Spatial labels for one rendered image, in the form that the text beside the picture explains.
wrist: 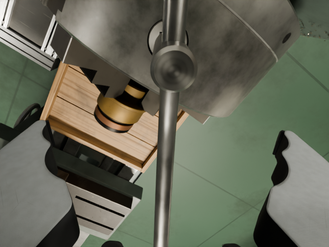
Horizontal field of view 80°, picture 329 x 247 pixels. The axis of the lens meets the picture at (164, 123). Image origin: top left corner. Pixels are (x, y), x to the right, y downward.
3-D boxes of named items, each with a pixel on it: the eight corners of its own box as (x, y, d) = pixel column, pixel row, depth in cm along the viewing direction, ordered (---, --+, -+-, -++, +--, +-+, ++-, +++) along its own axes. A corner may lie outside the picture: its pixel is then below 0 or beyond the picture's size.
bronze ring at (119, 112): (102, 72, 29) (79, 119, 33) (156, 104, 31) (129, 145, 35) (117, 60, 37) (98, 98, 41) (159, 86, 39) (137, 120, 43)
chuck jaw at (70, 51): (137, 21, 29) (53, -27, 20) (157, 37, 27) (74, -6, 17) (106, 82, 34) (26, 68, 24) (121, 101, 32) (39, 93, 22)
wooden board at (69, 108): (79, 27, 50) (72, 28, 46) (195, 99, 58) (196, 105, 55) (45, 116, 62) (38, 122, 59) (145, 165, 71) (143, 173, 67)
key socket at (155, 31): (150, 16, 18) (148, 17, 16) (186, 19, 18) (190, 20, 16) (149, 54, 20) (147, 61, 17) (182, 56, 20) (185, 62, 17)
